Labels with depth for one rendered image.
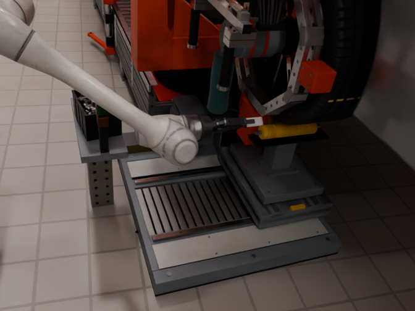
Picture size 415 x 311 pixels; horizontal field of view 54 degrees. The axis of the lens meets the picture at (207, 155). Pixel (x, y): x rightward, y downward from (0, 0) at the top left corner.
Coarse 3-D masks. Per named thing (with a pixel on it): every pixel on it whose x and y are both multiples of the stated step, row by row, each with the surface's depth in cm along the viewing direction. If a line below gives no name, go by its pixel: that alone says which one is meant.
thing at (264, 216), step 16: (224, 160) 205; (240, 176) 196; (240, 192) 191; (256, 208) 176; (272, 208) 178; (288, 208) 182; (304, 208) 180; (320, 208) 183; (256, 224) 178; (272, 224) 179
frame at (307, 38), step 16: (304, 0) 124; (304, 16) 124; (320, 16) 125; (304, 32) 124; (320, 32) 124; (304, 48) 125; (320, 48) 127; (240, 64) 171; (240, 80) 171; (256, 96) 161; (288, 96) 137; (304, 96) 137; (272, 112) 152
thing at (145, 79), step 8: (112, 8) 291; (120, 16) 280; (120, 24) 268; (120, 32) 271; (128, 32) 259; (120, 40) 273; (128, 40) 249; (128, 48) 249; (128, 56) 252; (136, 72) 233; (144, 72) 217; (144, 80) 217; (152, 80) 211; (144, 88) 218; (152, 88) 216; (152, 96) 211; (152, 104) 213
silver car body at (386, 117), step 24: (384, 0) 113; (408, 0) 105; (384, 24) 114; (408, 24) 106; (384, 48) 115; (408, 48) 107; (384, 72) 116; (408, 72) 108; (384, 96) 117; (408, 96) 109; (360, 120) 128; (384, 120) 118; (408, 120) 110; (408, 144) 111
